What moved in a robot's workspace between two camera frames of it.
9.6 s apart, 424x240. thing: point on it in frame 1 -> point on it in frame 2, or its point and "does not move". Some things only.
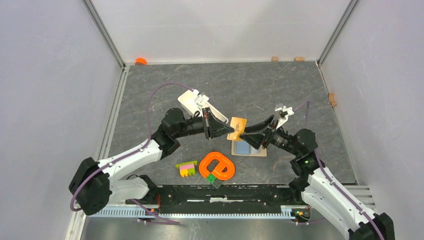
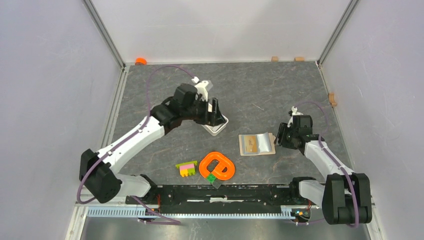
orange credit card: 239,125 -> 250,143
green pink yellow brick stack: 187,168 does not move
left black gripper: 213,128 -> 208,118
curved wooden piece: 331,99 does not move
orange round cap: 140,61 does not move
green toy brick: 211,177 does not move
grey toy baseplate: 216,183 does not move
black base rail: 222,198 does not move
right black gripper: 257,139 -> 283,129
